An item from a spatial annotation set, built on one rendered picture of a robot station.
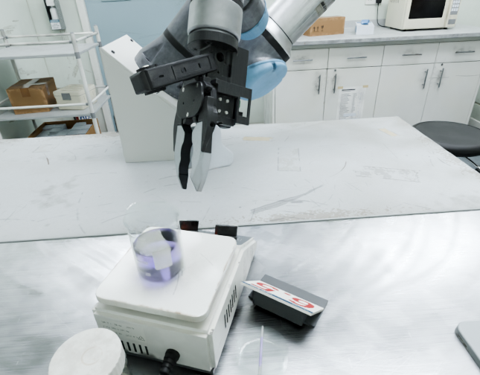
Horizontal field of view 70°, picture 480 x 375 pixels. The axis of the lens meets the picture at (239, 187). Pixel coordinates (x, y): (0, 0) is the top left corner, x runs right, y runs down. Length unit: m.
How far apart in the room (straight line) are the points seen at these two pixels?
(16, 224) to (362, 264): 0.58
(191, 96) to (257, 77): 0.24
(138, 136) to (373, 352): 0.62
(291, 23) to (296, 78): 2.01
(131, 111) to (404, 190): 0.58
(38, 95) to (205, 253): 2.28
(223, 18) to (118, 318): 0.38
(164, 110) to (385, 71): 2.36
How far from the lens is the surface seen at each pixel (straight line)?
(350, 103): 2.92
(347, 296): 0.48
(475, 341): 0.47
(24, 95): 2.62
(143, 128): 0.80
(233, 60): 0.52
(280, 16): 0.74
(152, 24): 3.23
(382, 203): 0.67
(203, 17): 0.50
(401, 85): 3.05
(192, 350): 0.37
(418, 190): 0.73
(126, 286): 0.38
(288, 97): 2.77
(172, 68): 0.46
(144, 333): 0.38
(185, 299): 0.35
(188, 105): 0.49
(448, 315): 0.50
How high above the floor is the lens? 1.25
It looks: 30 degrees down
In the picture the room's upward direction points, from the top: 3 degrees counter-clockwise
